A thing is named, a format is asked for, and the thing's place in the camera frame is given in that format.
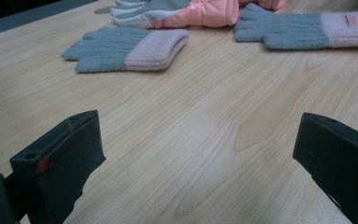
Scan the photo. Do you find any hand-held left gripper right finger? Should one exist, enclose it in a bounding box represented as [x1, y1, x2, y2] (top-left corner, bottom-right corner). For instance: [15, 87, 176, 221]
[293, 112, 358, 224]

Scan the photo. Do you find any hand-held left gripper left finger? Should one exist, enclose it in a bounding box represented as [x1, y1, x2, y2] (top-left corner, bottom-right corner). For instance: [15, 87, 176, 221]
[9, 109, 107, 224]

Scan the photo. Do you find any grey and pink knit glove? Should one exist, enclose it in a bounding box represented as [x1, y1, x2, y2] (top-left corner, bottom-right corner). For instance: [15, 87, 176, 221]
[233, 3, 358, 50]
[61, 26, 189, 74]

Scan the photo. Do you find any pink padded ski glove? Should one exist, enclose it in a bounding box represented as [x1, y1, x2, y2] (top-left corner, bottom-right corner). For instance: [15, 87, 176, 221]
[109, 0, 241, 31]

